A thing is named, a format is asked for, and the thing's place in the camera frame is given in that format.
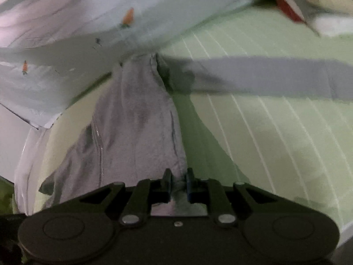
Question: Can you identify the grey zip hoodie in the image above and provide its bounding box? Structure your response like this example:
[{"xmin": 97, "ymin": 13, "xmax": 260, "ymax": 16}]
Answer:
[{"xmin": 39, "ymin": 54, "xmax": 352, "ymax": 219}]

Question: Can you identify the green grid cutting mat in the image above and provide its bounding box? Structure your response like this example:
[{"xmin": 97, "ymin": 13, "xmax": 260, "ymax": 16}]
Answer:
[{"xmin": 35, "ymin": 7, "xmax": 352, "ymax": 241}]

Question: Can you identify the light blue printed bedsheet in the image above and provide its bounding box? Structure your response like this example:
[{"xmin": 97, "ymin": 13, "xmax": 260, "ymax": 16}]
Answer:
[{"xmin": 1, "ymin": 0, "xmax": 259, "ymax": 127}]

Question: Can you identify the red folded garment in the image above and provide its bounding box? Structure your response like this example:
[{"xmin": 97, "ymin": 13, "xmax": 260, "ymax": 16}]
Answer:
[{"xmin": 276, "ymin": 0, "xmax": 304, "ymax": 23}]

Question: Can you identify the white folded garment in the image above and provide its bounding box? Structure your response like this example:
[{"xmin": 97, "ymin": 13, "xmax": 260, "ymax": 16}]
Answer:
[{"xmin": 285, "ymin": 0, "xmax": 352, "ymax": 37}]

